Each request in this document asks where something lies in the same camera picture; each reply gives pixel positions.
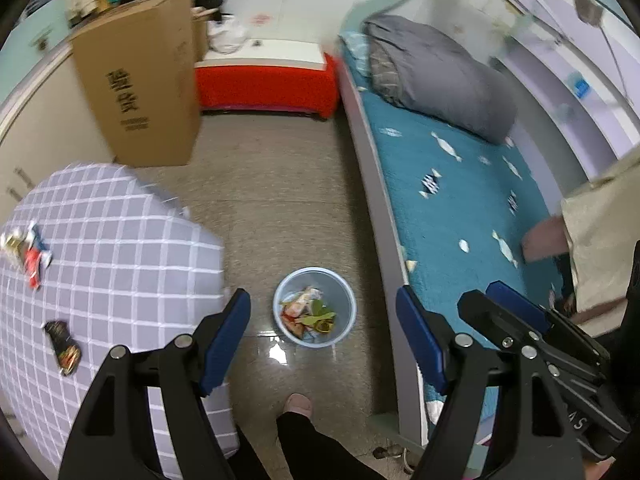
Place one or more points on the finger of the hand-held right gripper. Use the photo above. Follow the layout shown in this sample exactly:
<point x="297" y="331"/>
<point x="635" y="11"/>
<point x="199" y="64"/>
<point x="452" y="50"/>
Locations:
<point x="490" y="317"/>
<point x="517" y="299"/>

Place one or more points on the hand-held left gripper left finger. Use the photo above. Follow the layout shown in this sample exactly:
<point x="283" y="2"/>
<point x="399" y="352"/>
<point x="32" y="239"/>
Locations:
<point x="225" y="340"/>

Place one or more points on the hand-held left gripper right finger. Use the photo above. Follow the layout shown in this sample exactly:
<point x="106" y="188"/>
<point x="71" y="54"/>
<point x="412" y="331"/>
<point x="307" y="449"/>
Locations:
<point x="420" y="335"/>

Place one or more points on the light blue plastic bin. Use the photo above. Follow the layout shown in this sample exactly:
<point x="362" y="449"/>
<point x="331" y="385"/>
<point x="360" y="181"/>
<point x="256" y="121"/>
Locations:
<point x="346" y="305"/>

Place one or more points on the red brown snack bag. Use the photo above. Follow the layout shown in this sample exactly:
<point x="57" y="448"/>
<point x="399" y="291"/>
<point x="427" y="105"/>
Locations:
<point x="299" y="301"/>

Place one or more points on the green wrapper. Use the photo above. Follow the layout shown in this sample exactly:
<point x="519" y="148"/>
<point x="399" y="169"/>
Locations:
<point x="316" y="317"/>

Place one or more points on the pink cloth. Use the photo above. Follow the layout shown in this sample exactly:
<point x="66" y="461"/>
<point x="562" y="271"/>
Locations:
<point x="545" y="240"/>

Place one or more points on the pink slipper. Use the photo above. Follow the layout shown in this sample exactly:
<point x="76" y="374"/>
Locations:
<point x="298" y="404"/>

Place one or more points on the beige cloth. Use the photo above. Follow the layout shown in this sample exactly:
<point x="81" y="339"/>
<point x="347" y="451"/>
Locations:
<point x="605" y="230"/>

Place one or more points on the bed with teal sheet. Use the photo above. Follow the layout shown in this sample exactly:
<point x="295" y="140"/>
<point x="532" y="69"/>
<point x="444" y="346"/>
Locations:
<point x="450" y="200"/>

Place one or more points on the person's black trouser leg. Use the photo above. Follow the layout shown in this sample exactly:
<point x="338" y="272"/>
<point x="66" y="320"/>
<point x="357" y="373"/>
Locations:
<point x="320" y="450"/>
<point x="247" y="460"/>

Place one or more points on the grey checked tablecloth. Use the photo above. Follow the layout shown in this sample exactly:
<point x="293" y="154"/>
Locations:
<point x="125" y="240"/>

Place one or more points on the black wrapper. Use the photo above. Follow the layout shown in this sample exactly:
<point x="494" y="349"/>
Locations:
<point x="62" y="347"/>

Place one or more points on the red packet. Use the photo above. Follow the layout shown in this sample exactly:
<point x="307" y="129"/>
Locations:
<point x="34" y="262"/>

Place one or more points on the grey blanket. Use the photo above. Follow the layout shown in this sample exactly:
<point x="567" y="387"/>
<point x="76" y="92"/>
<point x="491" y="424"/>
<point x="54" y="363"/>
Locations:
<point x="445" y="80"/>

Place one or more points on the white cigarette box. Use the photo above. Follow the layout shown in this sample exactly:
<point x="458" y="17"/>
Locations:
<point x="12" y="242"/>

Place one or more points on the red storage bench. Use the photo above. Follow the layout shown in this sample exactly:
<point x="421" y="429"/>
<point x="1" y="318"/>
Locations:
<point x="260" y="87"/>

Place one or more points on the tall cardboard box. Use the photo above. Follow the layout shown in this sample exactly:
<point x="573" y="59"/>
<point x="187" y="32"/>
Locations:
<point x="145" y="85"/>

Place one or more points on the white cabinet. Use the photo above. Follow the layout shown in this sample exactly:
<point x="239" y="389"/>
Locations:
<point x="45" y="125"/>

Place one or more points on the white plastic bag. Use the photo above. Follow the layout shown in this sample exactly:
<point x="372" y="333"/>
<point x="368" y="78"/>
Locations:
<point x="227" y="35"/>

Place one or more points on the teal cabinet drawer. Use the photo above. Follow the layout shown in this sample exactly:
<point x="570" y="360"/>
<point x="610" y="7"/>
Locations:
<point x="25" y="55"/>

